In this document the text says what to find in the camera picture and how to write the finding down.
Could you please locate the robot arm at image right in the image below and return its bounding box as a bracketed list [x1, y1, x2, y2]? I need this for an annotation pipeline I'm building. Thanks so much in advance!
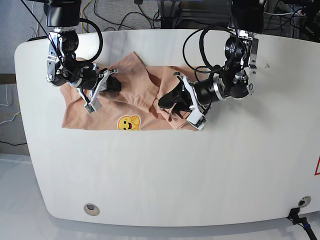
[158, 0, 265, 130]

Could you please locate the right table cable grommet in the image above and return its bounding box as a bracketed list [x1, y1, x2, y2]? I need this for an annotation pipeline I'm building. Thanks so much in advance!
[298, 196, 312, 208]

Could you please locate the left table cable grommet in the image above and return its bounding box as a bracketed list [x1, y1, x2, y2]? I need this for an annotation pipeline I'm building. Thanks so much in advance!
[83, 203, 100, 217]

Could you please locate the black clamp with cable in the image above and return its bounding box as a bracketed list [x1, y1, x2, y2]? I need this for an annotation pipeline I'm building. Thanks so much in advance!
[286, 207, 317, 240]

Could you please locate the yellow floor cable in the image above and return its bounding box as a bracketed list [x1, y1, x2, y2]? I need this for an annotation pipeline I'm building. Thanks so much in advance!
[79, 0, 93, 33]

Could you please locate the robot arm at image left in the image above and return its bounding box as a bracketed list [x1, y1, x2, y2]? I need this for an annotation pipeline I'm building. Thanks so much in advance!
[44, 0, 122, 114]

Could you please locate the table cable grommet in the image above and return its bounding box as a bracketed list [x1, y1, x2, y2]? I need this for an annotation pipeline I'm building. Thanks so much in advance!
[298, 196, 312, 208]
[83, 203, 100, 217]

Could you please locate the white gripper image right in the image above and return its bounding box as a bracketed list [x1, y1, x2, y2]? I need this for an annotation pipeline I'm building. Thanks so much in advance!
[158, 71, 213, 131]

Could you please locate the peach pink T-shirt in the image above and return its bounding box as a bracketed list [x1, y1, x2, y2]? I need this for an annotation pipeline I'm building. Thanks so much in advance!
[60, 52, 196, 131]

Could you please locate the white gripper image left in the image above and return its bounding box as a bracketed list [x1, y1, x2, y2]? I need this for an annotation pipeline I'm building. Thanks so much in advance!
[76, 68, 122, 114]

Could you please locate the black metal frame post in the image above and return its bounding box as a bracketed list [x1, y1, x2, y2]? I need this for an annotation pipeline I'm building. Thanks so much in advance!
[156, 0, 182, 29]

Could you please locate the white floor cable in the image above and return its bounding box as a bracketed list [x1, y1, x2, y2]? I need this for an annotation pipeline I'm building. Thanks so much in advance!
[30, 0, 41, 39]

